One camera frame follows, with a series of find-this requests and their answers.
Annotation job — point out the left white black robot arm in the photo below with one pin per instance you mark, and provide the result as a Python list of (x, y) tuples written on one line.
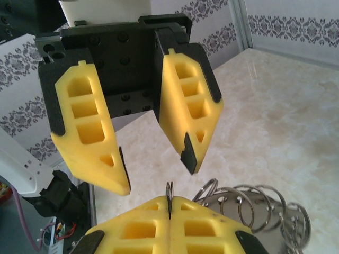
[(26, 169)]

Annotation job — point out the aluminium frame post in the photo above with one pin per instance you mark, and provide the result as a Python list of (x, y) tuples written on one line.
[(242, 23)]

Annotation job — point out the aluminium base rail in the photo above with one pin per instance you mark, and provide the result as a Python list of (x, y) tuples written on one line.
[(90, 203)]

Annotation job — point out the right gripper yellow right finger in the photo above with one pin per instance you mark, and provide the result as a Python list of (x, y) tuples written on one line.
[(219, 238)]

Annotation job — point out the left white camera bracket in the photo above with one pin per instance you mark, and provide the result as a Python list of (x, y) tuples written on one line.
[(106, 12)]

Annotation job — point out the green circuit board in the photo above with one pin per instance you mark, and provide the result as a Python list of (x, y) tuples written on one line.
[(53, 243)]

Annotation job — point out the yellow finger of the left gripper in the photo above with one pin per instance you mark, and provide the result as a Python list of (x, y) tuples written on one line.
[(66, 148), (169, 105)]

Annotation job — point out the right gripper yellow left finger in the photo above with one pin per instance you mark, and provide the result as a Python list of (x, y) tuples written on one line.
[(116, 238)]

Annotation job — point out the round metal numbered key plate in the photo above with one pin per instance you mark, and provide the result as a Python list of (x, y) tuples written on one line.
[(275, 225)]

